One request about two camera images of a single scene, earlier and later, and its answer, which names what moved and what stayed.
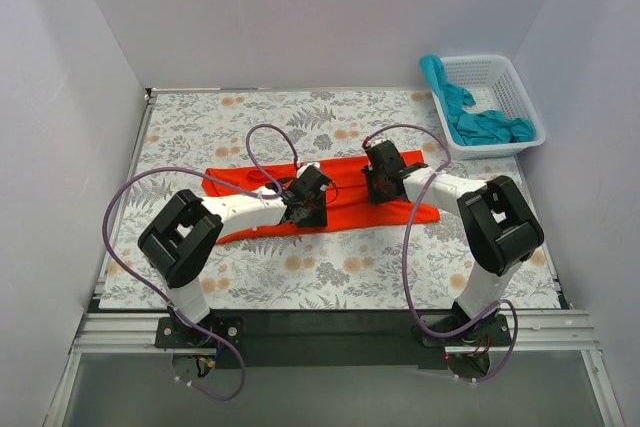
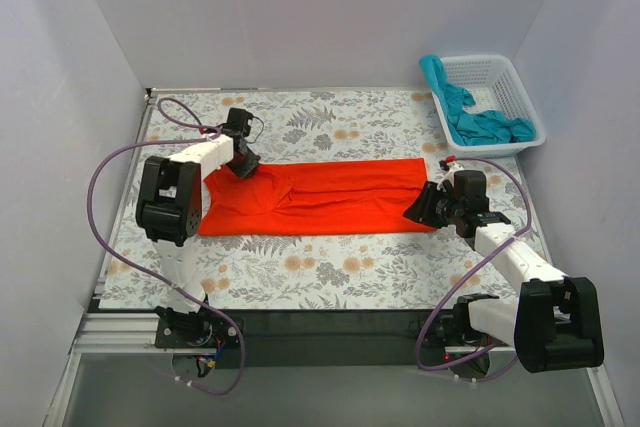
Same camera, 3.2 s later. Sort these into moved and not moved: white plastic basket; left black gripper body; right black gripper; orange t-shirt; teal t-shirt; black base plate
Moved: left black gripper body; right black gripper
Not moved: orange t-shirt; black base plate; white plastic basket; teal t-shirt
